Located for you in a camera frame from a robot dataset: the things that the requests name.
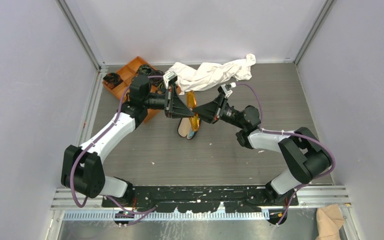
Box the white crumpled cloth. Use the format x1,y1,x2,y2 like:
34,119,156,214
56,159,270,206
167,53,257,95

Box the aluminium frame rail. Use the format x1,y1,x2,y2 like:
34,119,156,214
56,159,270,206
50,62,109,210

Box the black glasses case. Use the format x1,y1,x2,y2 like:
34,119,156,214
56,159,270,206
177,118,193,139

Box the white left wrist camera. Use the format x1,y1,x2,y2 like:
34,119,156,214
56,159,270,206
163,71,178,89

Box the beige cloth bottom right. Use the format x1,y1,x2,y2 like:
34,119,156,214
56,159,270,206
315,204,345,240

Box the black coiled item far left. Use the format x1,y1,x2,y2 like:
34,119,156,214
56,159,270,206
103,72,123,90

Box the black coiled item top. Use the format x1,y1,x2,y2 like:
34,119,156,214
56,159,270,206
136,64,156,76

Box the orange sunglasses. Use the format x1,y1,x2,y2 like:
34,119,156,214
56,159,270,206
185,91,202,133

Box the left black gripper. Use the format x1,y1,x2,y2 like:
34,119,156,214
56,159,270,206
143,86,194,119

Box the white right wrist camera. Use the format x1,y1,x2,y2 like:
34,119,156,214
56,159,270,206
217,82,237,99

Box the orange compartment tray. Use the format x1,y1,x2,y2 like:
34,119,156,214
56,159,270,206
102,56,166,124

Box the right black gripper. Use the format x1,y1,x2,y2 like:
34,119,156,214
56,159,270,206
192,93,246,130

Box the black coiled item middle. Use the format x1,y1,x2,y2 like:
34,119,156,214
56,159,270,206
148,70,165,88

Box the blue cleaning cloth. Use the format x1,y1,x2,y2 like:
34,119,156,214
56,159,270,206
186,130,197,140

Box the black coiled item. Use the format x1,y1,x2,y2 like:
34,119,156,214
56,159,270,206
103,72,123,90
148,70,165,88
136,64,156,76

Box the white slotted cable duct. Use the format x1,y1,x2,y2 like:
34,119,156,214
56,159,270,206
62,209,270,221

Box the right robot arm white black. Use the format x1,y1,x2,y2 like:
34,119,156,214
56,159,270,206
192,93,334,205

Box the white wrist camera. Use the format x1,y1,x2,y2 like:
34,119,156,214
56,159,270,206
217,82,237,99
163,71,178,89

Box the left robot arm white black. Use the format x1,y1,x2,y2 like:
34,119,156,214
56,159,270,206
61,72,194,207

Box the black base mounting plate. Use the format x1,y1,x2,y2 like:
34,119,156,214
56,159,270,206
102,185,294,214

